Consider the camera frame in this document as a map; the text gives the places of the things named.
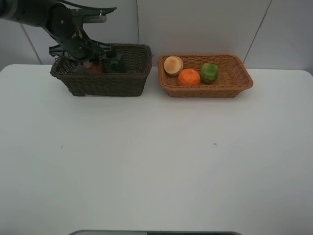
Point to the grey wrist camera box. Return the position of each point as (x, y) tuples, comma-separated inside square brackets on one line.
[(94, 19)]

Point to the translucent pink plastic cup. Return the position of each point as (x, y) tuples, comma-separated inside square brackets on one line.
[(80, 69)]

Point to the orange mandarin fruit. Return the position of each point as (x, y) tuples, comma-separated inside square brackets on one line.
[(189, 77)]

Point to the round bread bun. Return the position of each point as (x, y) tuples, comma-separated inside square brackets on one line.
[(173, 65)]

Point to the dark grey rectangular bottle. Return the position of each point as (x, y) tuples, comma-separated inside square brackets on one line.
[(112, 62)]

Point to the pink bottle white cap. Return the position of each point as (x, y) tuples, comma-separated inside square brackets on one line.
[(92, 68)]

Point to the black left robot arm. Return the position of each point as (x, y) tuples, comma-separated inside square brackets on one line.
[(63, 21)]

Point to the dark brown wicker basket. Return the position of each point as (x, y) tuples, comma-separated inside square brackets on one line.
[(138, 64)]

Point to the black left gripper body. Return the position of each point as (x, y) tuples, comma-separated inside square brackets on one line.
[(79, 49)]

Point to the orange wicker basket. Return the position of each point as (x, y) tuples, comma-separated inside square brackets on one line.
[(232, 79)]

